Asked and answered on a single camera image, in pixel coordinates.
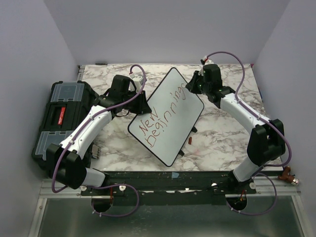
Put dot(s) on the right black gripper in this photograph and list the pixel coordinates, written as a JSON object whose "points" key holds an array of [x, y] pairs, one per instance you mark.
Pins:
{"points": [[191, 85]]}

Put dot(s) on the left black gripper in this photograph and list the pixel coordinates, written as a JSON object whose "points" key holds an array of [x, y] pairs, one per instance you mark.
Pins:
{"points": [[143, 107]]}

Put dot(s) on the black framed whiteboard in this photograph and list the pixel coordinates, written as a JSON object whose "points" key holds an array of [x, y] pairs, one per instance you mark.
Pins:
{"points": [[174, 114]]}

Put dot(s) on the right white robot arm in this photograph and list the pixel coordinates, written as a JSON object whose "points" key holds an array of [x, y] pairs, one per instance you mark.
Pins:
{"points": [[266, 141]]}

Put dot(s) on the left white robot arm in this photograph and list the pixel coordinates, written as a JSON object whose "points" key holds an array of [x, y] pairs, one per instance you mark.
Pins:
{"points": [[65, 161]]}

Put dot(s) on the black plastic toolbox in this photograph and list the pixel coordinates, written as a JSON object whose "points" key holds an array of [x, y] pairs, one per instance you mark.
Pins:
{"points": [[67, 106]]}

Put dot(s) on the brown pipe valve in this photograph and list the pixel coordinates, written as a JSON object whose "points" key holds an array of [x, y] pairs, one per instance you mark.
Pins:
{"points": [[287, 177]]}

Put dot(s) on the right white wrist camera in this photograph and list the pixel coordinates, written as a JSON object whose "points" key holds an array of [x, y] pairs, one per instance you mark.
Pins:
{"points": [[205, 61]]}

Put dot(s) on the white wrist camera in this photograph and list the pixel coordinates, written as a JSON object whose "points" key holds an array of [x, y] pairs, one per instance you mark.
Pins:
{"points": [[205, 61], [136, 82]]}

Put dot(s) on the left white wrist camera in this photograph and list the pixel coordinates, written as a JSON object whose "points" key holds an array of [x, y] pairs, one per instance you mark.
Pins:
{"points": [[136, 82]]}

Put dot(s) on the black mounting rail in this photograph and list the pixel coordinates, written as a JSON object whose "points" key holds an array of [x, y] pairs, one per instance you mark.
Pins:
{"points": [[169, 188]]}

